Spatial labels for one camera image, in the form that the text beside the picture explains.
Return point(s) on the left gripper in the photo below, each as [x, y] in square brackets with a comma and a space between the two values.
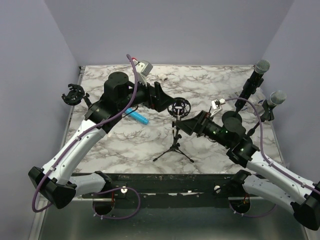
[156, 98]

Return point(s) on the black round-base shock-mount stand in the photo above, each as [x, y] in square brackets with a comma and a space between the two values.
[75, 95]

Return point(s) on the black microphone silver grille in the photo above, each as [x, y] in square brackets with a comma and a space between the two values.
[255, 80]

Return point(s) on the black mounting rail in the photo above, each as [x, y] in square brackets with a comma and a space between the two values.
[162, 191]

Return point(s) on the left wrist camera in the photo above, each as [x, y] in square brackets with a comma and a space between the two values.
[143, 68]

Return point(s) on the clear plastic screw box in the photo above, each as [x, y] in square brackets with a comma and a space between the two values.
[257, 99]

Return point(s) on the black round-base stand front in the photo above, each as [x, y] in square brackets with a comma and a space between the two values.
[260, 120]

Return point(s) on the black tripod shock-mount stand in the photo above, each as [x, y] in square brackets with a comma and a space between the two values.
[179, 109]

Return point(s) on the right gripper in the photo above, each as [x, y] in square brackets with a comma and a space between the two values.
[197, 123]

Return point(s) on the blue microphone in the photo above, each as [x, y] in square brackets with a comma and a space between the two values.
[138, 117]

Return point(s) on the grey microphone silver grille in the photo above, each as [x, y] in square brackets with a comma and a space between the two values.
[276, 98]

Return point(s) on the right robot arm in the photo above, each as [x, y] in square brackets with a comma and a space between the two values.
[279, 185]

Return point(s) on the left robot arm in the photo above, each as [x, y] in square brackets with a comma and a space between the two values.
[54, 180]

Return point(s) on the white pipe elbow fitting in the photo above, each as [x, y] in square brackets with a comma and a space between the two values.
[163, 77]

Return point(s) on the black round-base stand rear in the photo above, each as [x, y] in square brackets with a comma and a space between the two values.
[235, 112]

